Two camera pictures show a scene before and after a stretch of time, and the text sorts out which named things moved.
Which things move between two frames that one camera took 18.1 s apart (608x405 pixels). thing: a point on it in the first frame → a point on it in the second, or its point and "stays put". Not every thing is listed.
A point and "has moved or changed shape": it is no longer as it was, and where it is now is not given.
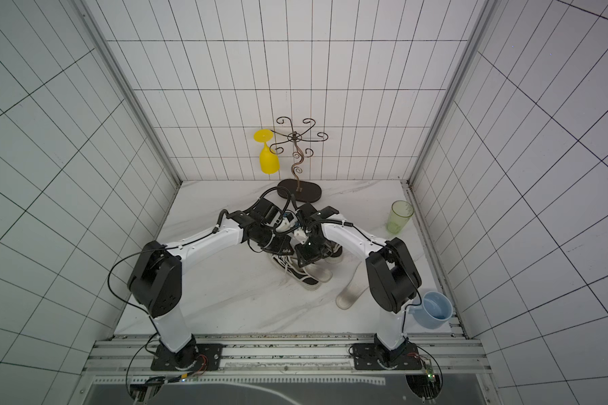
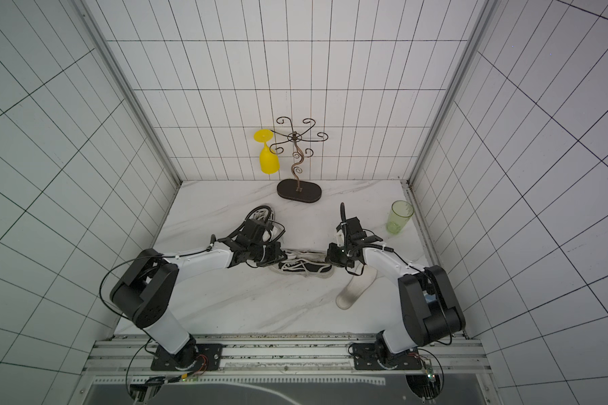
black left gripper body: [271, 241] → [263, 254]
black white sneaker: [336, 255] has moved or changed shape
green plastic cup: [400, 213] stays put
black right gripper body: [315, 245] → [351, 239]
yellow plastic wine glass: [268, 158] stays put
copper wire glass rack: [301, 190] stays put
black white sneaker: [292, 269] has moved or changed shape
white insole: [359, 283] stays put
